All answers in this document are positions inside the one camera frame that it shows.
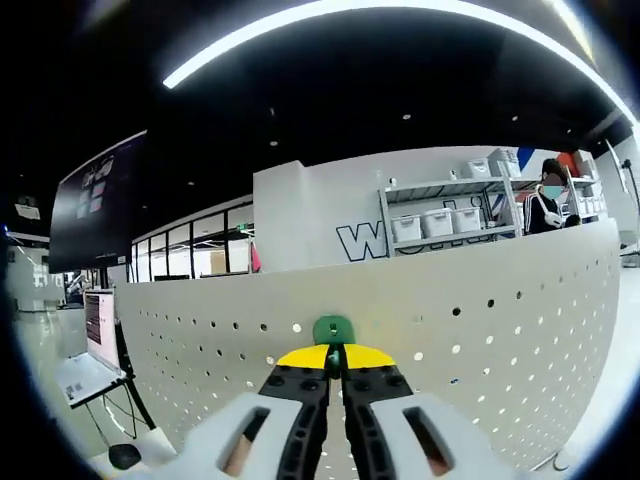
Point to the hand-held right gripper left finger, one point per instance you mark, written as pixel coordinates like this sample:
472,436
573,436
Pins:
235,425

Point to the long ceiling light strip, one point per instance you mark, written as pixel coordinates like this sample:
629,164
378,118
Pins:
200,60

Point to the large dark display screen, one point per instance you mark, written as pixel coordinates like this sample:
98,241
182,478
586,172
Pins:
100,210

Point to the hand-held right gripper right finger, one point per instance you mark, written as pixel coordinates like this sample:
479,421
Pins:
450,430

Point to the metal storage shelf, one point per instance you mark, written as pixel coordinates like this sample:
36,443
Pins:
440,200

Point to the silver laptop with lit screen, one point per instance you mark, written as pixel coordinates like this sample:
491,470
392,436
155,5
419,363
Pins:
102,325

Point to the white perforated mounting plate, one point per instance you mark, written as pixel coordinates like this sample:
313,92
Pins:
400,280

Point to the green hook assembly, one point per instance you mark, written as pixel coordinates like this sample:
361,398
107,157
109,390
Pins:
332,327

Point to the white ceiling projector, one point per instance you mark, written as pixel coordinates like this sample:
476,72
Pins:
27,211

